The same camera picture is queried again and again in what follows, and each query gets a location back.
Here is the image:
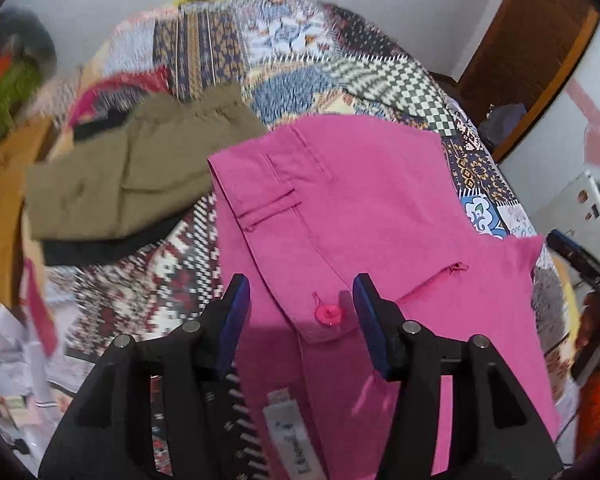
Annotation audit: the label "wooden lap table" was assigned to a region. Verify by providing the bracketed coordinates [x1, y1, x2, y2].
[0, 116, 57, 311]

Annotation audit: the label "white power strip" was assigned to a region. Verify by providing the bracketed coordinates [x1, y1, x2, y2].
[531, 171, 600, 260]

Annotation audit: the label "red pink garment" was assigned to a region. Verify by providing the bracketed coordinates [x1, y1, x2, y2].
[66, 66, 170, 128]

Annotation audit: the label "pink pants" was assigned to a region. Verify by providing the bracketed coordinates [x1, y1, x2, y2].
[209, 115, 557, 479]

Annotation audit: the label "olive green folded pants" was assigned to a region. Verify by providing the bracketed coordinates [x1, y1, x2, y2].
[24, 81, 266, 242]

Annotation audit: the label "orange sleeve right forearm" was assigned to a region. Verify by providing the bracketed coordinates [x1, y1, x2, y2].
[576, 370, 600, 457]

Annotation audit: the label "wooden door frame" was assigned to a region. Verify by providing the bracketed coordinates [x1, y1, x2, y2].
[457, 0, 600, 162]

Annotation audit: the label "white papers pile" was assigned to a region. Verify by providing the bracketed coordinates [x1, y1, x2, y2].
[0, 304, 72, 466]

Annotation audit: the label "right hand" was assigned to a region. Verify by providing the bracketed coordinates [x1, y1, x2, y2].
[576, 292, 600, 351]

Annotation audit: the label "green bag clutter pile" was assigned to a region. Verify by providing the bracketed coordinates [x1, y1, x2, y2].
[0, 8, 57, 141]

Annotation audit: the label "black folded garment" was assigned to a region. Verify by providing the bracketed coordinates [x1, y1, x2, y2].
[42, 209, 188, 266]

